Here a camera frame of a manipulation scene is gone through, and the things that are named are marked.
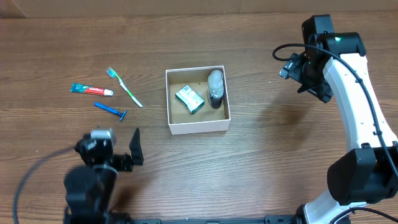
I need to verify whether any green white soap box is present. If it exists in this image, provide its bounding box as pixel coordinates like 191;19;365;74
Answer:
175;85;205;114

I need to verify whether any dark bottle with clear cap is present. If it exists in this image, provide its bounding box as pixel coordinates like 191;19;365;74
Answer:
208;70;224;109

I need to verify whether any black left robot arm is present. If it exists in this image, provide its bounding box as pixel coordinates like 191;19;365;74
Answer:
64;129;144;224

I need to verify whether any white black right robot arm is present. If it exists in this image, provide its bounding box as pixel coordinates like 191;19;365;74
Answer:
280;15;397;223

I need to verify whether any blue disposable razor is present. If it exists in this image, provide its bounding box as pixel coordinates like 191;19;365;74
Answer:
94;102;127;123

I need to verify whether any red green toothpaste tube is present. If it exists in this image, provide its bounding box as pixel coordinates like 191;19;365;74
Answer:
70;83;114;96

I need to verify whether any white cardboard box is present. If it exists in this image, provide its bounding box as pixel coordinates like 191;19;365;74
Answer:
165;65;231;135

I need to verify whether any green white toothbrush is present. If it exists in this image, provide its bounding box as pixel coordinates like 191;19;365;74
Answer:
106;67;143;108

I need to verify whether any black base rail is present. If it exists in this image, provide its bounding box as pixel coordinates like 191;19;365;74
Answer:
74;214;299;224

